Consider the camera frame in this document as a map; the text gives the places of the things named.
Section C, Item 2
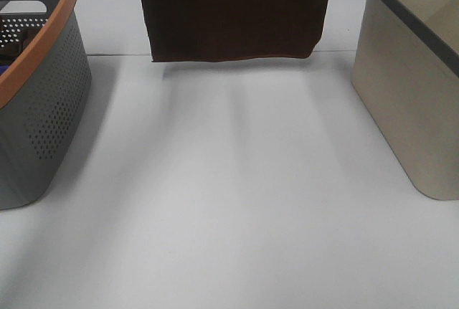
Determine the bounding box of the blue cloth in basket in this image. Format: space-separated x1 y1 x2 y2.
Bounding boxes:
0 65 9 75

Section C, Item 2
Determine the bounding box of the beige basket grey rim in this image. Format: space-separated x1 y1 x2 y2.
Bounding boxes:
351 0 458 200

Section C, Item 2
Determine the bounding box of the dark brown towel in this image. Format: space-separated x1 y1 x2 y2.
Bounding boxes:
141 0 328 62

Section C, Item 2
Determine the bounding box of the grey perforated basket orange rim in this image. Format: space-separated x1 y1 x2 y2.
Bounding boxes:
1 0 92 210

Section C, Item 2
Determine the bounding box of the brown cloth in basket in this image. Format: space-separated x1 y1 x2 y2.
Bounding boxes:
1 28 37 61

